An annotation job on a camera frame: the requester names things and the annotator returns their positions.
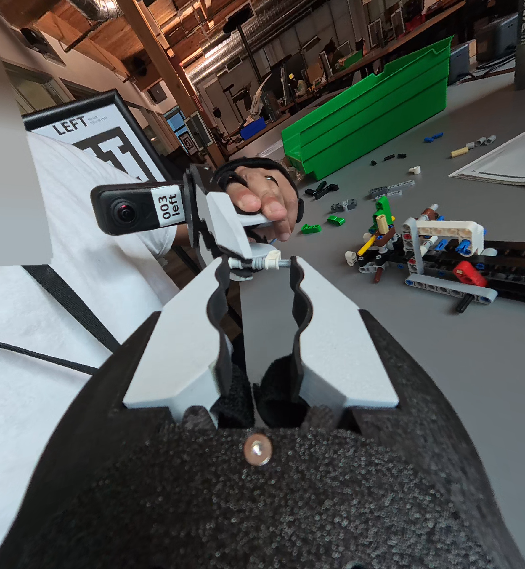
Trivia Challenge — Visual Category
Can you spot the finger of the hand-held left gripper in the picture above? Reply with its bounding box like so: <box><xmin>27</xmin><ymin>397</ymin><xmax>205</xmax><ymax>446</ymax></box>
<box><xmin>229</xmin><ymin>242</ymin><xmax>278</xmax><ymax>282</ymax></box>
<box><xmin>202</xmin><ymin>195</ymin><xmax>256</xmax><ymax>269</ymax></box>

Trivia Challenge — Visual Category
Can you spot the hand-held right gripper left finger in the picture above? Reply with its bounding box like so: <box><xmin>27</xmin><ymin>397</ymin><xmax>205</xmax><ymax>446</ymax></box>
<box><xmin>122</xmin><ymin>255</ymin><xmax>246</xmax><ymax>421</ymax></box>

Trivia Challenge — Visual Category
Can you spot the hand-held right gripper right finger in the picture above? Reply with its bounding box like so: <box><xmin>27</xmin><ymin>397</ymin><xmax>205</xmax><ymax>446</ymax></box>
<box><xmin>289</xmin><ymin>255</ymin><xmax>401</xmax><ymax>415</ymax></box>

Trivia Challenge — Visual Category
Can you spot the lego truck chassis assembly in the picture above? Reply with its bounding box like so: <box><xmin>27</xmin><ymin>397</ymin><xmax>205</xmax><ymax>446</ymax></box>
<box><xmin>357</xmin><ymin>196</ymin><xmax>525</xmax><ymax>314</ymax></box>

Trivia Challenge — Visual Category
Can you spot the black angled lego beam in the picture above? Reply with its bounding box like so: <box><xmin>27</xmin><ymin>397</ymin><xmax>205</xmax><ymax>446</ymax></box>
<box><xmin>304</xmin><ymin>181</ymin><xmax>339</xmax><ymax>201</ymax></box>

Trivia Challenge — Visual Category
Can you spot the person's left hand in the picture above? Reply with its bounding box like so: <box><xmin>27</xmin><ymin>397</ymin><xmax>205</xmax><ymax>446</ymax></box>
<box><xmin>220</xmin><ymin>164</ymin><xmax>299</xmax><ymax>243</ymax></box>

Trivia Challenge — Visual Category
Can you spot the black framed sign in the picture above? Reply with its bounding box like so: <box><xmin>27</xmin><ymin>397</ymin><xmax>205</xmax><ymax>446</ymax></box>
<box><xmin>22</xmin><ymin>89</ymin><xmax>174</xmax><ymax>187</ymax></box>

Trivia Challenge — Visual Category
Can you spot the person's white shirt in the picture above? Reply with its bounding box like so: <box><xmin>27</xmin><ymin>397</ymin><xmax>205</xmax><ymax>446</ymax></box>
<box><xmin>0</xmin><ymin>132</ymin><xmax>183</xmax><ymax>567</ymax></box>

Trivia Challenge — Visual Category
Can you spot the green plastic bin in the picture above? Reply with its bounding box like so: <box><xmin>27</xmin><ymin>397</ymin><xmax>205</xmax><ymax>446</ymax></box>
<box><xmin>281</xmin><ymin>36</ymin><xmax>454</xmax><ymax>180</ymax></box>

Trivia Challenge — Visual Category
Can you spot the open instruction booklet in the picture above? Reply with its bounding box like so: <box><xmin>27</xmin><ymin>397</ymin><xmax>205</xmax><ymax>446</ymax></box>
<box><xmin>449</xmin><ymin>119</ymin><xmax>525</xmax><ymax>186</ymax></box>

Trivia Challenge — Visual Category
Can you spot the black shoulder strap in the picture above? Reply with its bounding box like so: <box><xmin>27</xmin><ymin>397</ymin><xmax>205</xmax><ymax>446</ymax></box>
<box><xmin>22</xmin><ymin>264</ymin><xmax>122</xmax><ymax>352</ymax></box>

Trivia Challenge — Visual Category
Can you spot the thin black cord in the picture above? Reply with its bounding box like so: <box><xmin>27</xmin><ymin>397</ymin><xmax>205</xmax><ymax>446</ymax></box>
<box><xmin>0</xmin><ymin>336</ymin><xmax>99</xmax><ymax>375</ymax></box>

